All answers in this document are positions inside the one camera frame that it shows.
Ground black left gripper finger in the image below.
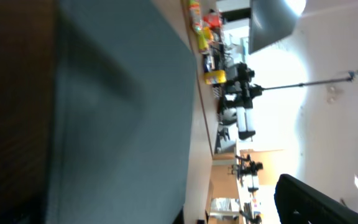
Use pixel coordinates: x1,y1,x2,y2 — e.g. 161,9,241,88
274,174,358,224

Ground dark green box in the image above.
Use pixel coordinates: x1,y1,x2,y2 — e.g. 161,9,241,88
44,0,196,224

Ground yellow background container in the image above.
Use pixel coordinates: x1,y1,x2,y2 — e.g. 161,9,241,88
204,70,227,85

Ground background robot arms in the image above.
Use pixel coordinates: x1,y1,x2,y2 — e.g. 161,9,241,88
218,63,262,140

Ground colourful background snack pile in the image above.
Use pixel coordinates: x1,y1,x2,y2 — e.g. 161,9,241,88
188,0,223,55

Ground background camera pole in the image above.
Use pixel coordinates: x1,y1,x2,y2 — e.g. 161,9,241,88
260,70,358,91

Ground dark wall monitor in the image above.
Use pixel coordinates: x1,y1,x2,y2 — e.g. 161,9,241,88
248,0,307,55

